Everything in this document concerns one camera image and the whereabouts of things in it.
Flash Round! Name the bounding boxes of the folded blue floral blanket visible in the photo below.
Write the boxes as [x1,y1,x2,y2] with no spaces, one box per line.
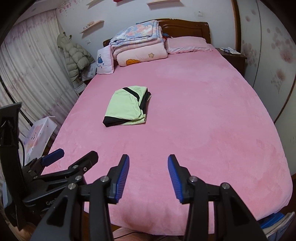
[109,20,163,48]

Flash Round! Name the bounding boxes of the brown wooden headboard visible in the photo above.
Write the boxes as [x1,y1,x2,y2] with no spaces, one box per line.
[102,18,212,48]

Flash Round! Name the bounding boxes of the white cartoon pillow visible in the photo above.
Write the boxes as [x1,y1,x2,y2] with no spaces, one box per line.
[96,45,114,75]

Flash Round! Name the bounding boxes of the wooden wall shelf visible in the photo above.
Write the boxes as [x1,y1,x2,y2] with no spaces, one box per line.
[80,20,104,34]

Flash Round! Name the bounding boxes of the white patterned gift bag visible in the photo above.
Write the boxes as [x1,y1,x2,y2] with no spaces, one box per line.
[23,116,57,164]

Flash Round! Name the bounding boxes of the beige puffer jacket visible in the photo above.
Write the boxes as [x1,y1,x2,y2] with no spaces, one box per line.
[57,32,95,82]

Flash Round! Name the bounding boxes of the green and black hooded jacket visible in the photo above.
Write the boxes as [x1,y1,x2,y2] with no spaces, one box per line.
[102,86,152,127]

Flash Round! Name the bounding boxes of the black cable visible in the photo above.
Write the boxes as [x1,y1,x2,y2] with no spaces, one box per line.
[17,138,27,166]

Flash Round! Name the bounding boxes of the white curtain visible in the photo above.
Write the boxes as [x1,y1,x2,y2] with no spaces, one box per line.
[1,10,78,136]

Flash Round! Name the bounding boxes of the floral sliding wardrobe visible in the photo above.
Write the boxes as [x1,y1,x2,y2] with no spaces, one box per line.
[237,1,295,175]

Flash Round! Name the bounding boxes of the items on nightstand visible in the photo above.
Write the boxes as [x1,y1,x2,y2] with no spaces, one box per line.
[219,47,241,55]

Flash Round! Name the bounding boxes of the pink bed sheet mattress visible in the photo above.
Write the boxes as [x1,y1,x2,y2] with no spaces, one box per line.
[44,50,293,235]

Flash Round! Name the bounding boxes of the dark wooden nightstand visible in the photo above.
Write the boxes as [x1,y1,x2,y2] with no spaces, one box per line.
[216,48,247,76]

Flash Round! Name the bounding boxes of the pink pillow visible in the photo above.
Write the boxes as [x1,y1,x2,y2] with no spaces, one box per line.
[165,36,212,54]

